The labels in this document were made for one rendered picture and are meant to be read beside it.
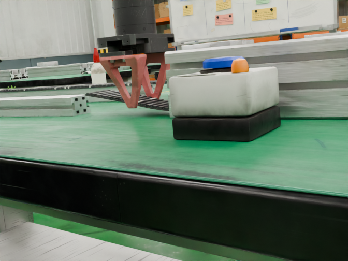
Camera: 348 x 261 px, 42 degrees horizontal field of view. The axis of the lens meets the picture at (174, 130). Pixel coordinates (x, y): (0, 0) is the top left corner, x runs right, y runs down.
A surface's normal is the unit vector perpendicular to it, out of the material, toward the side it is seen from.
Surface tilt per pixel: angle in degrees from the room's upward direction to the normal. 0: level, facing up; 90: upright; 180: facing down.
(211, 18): 90
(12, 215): 90
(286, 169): 0
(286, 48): 90
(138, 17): 90
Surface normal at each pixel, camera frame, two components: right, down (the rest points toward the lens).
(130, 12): -0.09, 0.17
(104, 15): 0.79, 0.03
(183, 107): -0.53, 0.18
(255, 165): -0.09, -0.98
